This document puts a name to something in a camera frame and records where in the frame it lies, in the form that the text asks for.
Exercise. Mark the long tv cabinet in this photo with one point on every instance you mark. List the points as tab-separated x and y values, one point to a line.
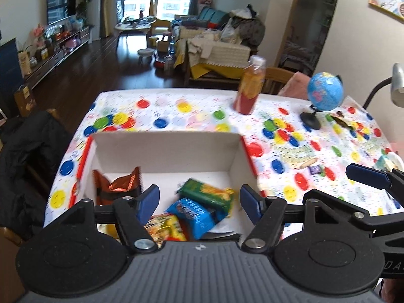
53	56

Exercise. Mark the green snack packet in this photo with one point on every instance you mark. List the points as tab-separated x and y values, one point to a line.
205	192

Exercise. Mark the black tall appliance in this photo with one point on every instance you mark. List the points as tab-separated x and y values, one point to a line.
9	66

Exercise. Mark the pink flower bouquet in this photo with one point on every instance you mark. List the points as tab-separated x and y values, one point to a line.
38	33

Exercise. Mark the blue snack packet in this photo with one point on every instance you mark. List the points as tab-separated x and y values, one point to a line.
192	214

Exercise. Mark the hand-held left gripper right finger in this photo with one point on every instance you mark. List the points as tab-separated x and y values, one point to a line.
251	203

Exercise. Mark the blue desk globe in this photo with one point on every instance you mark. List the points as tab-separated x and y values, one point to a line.
325	90

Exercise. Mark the round coffee table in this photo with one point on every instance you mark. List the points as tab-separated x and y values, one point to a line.
134	26

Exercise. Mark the pink cushion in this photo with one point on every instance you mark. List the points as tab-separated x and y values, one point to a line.
295	86

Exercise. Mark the brown and red snack packet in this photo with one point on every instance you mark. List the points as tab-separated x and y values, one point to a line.
118	186

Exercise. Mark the television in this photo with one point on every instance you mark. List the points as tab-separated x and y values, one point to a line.
61	4

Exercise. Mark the balloon print tablecloth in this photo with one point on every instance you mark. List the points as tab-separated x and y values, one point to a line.
202	113

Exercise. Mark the grey round stool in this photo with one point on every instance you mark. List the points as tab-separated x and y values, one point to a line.
145	53

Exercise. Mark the yellow and orange snack packet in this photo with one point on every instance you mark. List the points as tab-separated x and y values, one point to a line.
164	227

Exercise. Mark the wooden chair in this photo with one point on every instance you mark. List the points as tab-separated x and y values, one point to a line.
277	79

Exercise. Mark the purple wrapped candy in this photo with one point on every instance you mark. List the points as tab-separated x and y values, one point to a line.
314	169

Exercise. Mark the sofa with cream cover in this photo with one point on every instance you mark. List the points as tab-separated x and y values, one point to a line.
221	53

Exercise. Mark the dark small wrapper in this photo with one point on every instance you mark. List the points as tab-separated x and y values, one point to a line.
341	120

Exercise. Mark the silver snack packet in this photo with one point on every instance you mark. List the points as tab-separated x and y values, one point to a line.
224	230

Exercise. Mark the tall green plant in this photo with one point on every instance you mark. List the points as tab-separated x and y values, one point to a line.
86	0

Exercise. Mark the orange and red drink bottle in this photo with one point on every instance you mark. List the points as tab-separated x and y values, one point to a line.
251	88

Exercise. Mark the white and red cardboard box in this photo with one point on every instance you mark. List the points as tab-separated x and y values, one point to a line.
164	151

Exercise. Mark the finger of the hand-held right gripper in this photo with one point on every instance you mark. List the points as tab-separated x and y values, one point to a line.
367	175
358	216

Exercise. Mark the grey desk lamp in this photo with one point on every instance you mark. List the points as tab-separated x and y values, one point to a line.
396	85

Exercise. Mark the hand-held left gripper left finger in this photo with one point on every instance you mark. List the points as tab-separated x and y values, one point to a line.
148	202

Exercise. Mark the yellow stool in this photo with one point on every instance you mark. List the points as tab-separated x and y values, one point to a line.
153	41

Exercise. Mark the pile of clothes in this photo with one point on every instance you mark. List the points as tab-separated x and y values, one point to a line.
246	25

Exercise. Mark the black jacket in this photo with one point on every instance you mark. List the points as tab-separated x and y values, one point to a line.
28	164

